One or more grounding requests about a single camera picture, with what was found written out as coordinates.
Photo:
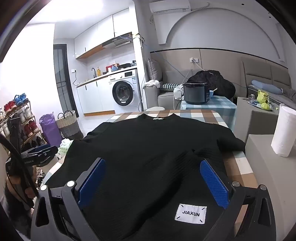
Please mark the houndstooth cushion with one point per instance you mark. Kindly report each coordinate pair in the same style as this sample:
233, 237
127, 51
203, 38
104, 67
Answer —
170, 86

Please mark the blue pillow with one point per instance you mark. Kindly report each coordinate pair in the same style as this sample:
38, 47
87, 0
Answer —
268, 87

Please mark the white cloth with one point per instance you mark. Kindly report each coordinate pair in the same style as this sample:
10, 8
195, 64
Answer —
152, 83

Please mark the blue checked table cover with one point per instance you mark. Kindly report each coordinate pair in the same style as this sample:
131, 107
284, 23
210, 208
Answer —
219, 104

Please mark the person's left forearm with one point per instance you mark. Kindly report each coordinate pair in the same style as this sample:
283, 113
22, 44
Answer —
11, 205

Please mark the white air conditioner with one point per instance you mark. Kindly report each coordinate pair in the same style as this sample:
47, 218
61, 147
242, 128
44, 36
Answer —
170, 7

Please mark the grey sofa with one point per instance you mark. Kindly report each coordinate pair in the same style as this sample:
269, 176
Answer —
166, 99

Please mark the white upper cabinets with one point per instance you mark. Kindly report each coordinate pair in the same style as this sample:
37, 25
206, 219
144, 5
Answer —
104, 27

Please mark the green cup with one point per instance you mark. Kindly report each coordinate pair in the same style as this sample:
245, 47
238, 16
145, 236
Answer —
266, 106

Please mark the dark glass door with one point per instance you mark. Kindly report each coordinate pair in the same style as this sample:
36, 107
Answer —
60, 92

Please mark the white washing machine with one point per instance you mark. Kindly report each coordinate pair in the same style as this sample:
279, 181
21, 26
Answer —
124, 92

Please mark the purple bag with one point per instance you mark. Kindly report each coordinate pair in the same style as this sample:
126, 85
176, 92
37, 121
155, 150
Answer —
49, 132

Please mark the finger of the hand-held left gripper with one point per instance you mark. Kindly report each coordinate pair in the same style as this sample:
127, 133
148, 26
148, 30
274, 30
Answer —
47, 151
46, 161

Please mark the black jacket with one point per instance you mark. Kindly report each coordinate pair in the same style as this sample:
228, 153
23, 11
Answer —
217, 81

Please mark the white green plastic bag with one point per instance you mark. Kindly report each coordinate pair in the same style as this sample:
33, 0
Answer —
66, 144

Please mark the black flat pan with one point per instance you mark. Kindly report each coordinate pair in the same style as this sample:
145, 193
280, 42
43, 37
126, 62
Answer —
124, 65

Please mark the woven laundry basket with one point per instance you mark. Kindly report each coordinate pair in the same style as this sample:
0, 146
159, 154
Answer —
69, 129

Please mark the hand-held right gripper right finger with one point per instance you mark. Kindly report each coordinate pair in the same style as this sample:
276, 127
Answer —
214, 185

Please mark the red container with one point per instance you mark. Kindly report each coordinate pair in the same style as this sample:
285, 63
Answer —
109, 68

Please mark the black knit sweater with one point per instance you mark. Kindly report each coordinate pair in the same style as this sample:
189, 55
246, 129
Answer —
143, 150

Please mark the green teapot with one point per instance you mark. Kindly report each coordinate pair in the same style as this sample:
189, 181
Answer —
262, 96

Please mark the dark kitchen faucet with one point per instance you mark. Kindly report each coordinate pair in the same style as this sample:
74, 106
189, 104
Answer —
94, 71

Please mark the white paper towel roll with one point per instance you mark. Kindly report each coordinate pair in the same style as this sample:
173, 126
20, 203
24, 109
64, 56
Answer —
283, 132

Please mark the dark serving tray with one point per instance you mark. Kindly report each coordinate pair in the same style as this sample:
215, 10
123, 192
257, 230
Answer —
255, 103

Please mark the white cabinets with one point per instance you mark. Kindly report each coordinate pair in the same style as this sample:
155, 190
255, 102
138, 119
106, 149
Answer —
104, 27
97, 95

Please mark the silver range hood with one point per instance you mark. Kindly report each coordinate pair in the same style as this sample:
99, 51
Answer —
116, 41

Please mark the dark grey blanket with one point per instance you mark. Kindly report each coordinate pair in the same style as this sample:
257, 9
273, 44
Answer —
289, 95

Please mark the grey box table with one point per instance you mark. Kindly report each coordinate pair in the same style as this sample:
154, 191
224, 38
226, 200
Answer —
254, 125
272, 185

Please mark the shoe rack with shoes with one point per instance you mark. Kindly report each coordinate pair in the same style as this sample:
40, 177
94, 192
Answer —
9, 105

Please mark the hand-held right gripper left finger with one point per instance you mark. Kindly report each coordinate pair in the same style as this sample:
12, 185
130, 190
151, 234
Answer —
92, 183

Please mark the black rice cooker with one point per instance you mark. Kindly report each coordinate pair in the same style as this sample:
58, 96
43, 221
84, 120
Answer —
195, 93

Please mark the yellow bottle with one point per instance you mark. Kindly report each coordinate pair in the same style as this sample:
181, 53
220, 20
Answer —
99, 72

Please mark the grey cushion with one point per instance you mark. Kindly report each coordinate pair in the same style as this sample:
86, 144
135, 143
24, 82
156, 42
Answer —
154, 70

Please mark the light grey garment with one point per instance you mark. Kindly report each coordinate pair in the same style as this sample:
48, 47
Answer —
178, 92

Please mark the beige padded headboard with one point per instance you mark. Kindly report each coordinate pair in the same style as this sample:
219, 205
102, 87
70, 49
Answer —
266, 69

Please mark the white lower cabinets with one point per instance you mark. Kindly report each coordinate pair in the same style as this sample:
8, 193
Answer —
97, 95

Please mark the person's left hand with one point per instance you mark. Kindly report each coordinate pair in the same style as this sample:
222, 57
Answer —
29, 192

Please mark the white round stool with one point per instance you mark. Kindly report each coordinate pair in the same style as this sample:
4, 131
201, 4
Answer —
155, 109

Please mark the checkered tablecloth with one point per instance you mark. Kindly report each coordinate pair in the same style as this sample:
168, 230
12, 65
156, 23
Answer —
201, 118

